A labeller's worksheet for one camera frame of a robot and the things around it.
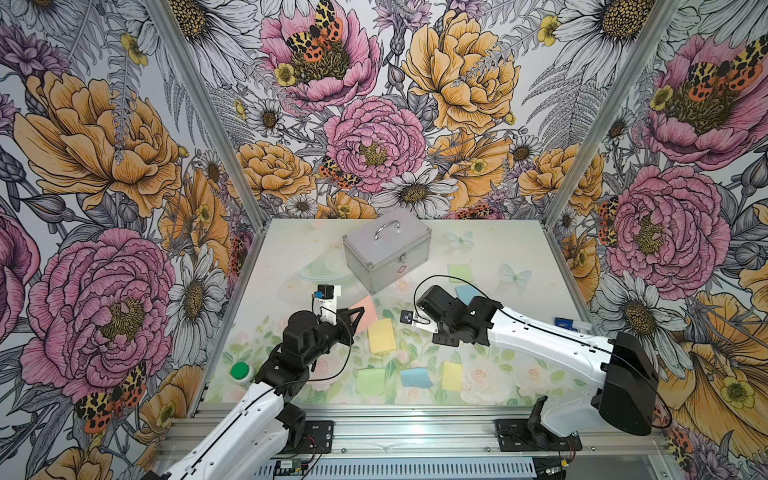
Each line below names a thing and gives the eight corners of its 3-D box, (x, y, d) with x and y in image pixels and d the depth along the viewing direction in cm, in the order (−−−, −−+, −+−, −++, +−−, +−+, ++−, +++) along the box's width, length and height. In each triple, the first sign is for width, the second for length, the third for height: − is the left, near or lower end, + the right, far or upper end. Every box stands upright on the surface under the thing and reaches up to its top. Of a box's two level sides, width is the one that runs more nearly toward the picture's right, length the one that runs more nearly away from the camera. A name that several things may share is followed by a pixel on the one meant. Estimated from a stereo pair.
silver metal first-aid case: (372, 300, 101) (369, 268, 88) (348, 268, 109) (342, 234, 96) (430, 266, 110) (436, 232, 97) (404, 239, 119) (405, 205, 106)
